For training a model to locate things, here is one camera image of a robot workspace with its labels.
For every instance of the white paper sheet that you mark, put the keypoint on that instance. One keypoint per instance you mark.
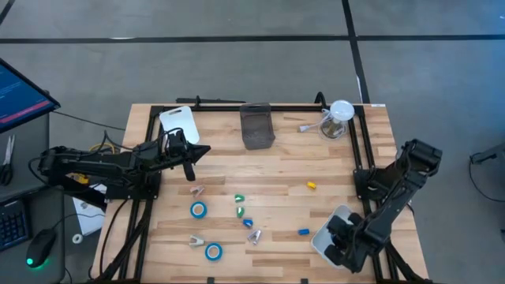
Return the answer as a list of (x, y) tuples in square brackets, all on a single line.
[(88, 221)]

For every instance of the black computer mouse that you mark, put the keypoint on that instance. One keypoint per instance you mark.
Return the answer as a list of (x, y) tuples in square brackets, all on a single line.
[(39, 246)]

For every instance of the yellow mini stapler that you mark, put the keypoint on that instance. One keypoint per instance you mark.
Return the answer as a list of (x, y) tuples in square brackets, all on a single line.
[(311, 185)]

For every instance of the white plastic bin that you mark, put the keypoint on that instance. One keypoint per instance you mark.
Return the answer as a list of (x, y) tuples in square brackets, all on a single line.
[(179, 120), (320, 241)]

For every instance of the white label sticker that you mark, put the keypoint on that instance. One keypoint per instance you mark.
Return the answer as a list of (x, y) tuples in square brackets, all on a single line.
[(378, 105)]

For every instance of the black keyboard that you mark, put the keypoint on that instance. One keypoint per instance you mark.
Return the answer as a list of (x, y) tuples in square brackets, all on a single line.
[(12, 225)]

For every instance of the grey translucent plastic bin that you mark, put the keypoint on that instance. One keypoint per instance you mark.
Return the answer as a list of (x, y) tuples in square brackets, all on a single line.
[(257, 128)]

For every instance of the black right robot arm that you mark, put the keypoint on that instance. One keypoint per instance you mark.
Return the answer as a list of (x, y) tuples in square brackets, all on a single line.
[(394, 197)]

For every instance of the green mini stapler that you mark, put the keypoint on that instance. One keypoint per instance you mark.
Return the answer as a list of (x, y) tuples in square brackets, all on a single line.
[(239, 198), (240, 212)]

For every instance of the grey side desk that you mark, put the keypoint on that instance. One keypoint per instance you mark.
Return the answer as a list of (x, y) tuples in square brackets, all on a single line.
[(35, 134)]

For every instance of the small white tape roll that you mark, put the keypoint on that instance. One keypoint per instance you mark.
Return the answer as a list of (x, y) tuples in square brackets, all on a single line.
[(73, 238)]

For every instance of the pink staple remover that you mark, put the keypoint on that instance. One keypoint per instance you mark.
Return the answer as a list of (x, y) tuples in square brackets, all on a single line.
[(197, 191)]

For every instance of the white mushroom table lamp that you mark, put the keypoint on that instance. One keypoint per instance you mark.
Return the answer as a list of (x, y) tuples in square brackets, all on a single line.
[(341, 110)]

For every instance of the computer monitor blue screen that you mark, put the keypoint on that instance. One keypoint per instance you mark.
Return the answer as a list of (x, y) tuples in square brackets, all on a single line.
[(19, 98)]

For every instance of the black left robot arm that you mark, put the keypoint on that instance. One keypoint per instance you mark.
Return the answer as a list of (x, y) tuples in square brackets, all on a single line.
[(98, 161)]

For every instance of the blue tape roll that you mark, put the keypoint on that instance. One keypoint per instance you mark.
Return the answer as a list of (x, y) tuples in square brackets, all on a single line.
[(191, 210), (206, 251)]

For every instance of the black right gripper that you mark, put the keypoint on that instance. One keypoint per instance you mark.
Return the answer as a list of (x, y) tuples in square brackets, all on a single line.
[(347, 244)]

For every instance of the grey scissors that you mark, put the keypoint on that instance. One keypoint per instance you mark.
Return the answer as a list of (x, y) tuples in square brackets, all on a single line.
[(8, 154)]

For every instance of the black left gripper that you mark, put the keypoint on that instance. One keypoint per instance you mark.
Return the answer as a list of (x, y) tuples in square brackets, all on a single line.
[(177, 148)]

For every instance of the dark grey furniture base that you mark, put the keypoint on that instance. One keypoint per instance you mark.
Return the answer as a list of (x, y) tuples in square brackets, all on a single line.
[(493, 152)]

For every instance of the black aluminium table frame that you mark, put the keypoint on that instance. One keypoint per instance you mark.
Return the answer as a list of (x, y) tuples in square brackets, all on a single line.
[(296, 107)]

